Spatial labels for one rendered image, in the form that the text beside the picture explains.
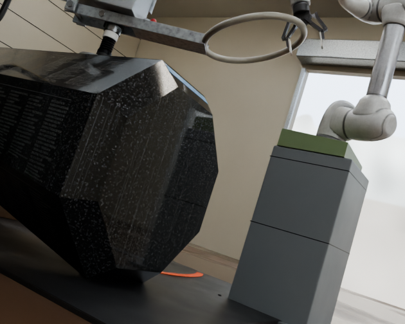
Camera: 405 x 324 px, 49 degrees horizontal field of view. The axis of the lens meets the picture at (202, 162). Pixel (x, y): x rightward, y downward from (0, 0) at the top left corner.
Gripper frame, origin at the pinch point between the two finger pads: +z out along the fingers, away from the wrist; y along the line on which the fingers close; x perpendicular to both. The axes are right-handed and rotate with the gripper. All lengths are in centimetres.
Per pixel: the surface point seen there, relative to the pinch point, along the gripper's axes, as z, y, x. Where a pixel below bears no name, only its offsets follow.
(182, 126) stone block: 38, 45, 42
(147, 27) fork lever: -18, 68, 18
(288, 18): -8.1, 4.5, 15.4
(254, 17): -8.3, 17.5, 23.6
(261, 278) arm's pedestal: 100, 34, -18
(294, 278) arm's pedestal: 100, 19, -15
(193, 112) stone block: 32, 42, 38
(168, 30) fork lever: -16, 58, 16
